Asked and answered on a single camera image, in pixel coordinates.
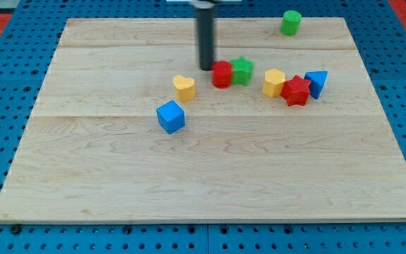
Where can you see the yellow heart block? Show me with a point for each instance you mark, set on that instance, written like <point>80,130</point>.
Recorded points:
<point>185,89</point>

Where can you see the green star block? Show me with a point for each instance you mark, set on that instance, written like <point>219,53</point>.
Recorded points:
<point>242,70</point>

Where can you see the red star block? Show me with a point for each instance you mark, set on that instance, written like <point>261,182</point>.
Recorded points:
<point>296,91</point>

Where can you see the blue cube block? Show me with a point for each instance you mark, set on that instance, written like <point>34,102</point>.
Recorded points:
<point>171,117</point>

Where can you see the red cylinder block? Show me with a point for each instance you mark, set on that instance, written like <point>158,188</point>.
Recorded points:
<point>222,74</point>

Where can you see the light wooden board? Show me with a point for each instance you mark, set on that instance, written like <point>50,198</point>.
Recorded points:
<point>93,151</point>

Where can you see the yellow hexagon block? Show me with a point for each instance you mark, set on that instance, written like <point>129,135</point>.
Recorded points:
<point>273,82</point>

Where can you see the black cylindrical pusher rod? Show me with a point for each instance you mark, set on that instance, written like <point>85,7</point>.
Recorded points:
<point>205,33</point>

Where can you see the blue triangle block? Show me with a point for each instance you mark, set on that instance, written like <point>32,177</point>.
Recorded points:
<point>318,80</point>

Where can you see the green cylinder block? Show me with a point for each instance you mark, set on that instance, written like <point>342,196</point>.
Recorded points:
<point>291,22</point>

